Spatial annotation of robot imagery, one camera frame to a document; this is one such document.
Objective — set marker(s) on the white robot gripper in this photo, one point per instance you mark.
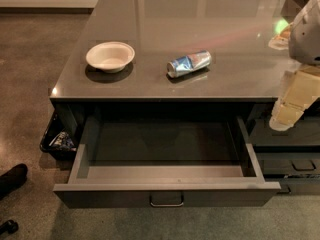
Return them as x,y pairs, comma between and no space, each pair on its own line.
306,39

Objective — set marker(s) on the black bin with trash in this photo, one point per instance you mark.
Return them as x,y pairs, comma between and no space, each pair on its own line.
56,141

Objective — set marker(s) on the grey right lower drawer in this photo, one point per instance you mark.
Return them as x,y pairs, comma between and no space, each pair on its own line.
285,164

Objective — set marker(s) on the grey drawer cabinet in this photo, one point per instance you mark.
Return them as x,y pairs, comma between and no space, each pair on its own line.
242,81

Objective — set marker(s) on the grey drawer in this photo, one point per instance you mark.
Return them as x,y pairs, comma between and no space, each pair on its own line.
165,164
285,164
299,186

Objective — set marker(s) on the small black object on floor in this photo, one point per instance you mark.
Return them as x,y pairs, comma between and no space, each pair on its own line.
9,226

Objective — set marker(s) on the crushed blue silver can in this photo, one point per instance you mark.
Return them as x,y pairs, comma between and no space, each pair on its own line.
188,64

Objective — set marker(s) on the grey top drawer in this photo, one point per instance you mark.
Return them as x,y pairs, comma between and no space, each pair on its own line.
165,164

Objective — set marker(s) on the white paper bowl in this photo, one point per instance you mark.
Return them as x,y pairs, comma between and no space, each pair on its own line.
110,57

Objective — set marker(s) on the black shoe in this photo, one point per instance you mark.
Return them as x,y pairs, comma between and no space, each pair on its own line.
13,179

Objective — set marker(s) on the grey right bottom drawer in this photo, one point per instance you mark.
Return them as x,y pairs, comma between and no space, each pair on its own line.
299,186

